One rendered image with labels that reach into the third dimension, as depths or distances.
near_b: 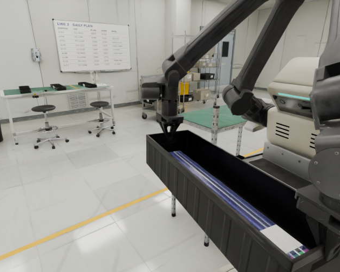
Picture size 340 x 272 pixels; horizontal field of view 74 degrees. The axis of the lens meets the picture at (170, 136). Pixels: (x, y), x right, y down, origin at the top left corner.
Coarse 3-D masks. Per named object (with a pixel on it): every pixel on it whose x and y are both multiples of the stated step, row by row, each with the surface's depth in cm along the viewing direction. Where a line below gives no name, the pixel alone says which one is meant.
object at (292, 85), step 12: (300, 60) 67; (312, 60) 64; (288, 72) 67; (300, 72) 64; (312, 72) 61; (276, 84) 67; (288, 84) 64; (300, 84) 62; (312, 84) 59; (276, 96) 70; (288, 96) 66; (300, 96) 62; (288, 108) 71; (300, 108) 66
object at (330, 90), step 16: (336, 0) 36; (336, 16) 34; (336, 32) 32; (336, 48) 31; (320, 64) 31; (336, 64) 30; (320, 80) 30; (336, 80) 28; (320, 96) 29; (336, 96) 27; (320, 112) 29; (336, 112) 28
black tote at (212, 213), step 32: (160, 160) 69; (224, 160) 67; (192, 192) 53; (256, 192) 57; (288, 192) 49; (224, 224) 43; (288, 224) 50; (256, 256) 36; (288, 256) 31; (320, 256) 33
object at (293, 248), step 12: (180, 156) 78; (192, 168) 69; (204, 180) 63; (216, 180) 63; (216, 192) 57; (228, 192) 58; (240, 204) 53; (252, 216) 49; (264, 216) 49; (264, 228) 46; (276, 228) 46; (276, 240) 43; (288, 240) 43; (288, 252) 40; (300, 252) 40
